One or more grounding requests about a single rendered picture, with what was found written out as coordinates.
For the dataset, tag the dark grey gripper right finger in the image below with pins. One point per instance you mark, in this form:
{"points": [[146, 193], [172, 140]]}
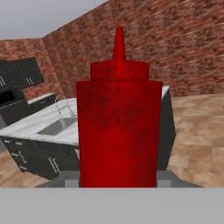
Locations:
{"points": [[169, 180]]}

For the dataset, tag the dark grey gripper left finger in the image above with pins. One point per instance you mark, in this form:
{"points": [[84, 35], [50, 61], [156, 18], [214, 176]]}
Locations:
{"points": [[68, 180]]}

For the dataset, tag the red ketchup bottle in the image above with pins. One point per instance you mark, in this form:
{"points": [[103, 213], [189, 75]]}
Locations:
{"points": [[119, 131]]}

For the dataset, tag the dark kitchen island cabinets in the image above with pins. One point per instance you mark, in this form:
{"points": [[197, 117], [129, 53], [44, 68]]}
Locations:
{"points": [[43, 157]]}

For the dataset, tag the steel sink basin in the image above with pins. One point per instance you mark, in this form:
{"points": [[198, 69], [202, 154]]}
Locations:
{"points": [[57, 126]]}

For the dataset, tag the chrome sink tap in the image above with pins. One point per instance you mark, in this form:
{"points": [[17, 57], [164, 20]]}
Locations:
{"points": [[64, 105]]}

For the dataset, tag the dark base cabinets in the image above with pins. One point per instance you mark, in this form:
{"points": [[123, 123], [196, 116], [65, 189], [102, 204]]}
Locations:
{"points": [[23, 109]]}

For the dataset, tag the black microwave oven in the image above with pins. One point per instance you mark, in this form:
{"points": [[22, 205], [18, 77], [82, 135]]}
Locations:
{"points": [[10, 97]]}

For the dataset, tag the dark wall cupboards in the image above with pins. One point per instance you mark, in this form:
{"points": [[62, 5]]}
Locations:
{"points": [[20, 72]]}

